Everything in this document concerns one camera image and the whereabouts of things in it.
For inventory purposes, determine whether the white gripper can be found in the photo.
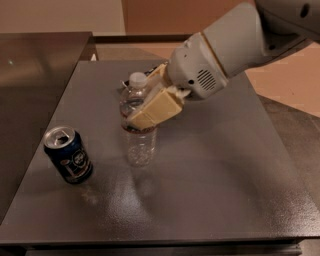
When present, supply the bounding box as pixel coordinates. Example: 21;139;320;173
127;33;228;130

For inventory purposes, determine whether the clear plastic water bottle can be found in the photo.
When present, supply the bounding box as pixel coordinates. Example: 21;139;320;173
119;72;157;167

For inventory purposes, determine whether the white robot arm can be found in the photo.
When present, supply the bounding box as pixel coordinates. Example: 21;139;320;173
128;0;320;130

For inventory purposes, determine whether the blue pepsi can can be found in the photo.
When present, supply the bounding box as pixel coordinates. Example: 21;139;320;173
43;126;93;184

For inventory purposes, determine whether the blue chips bag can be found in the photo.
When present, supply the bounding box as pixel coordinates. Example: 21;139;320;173
120;66;158;89

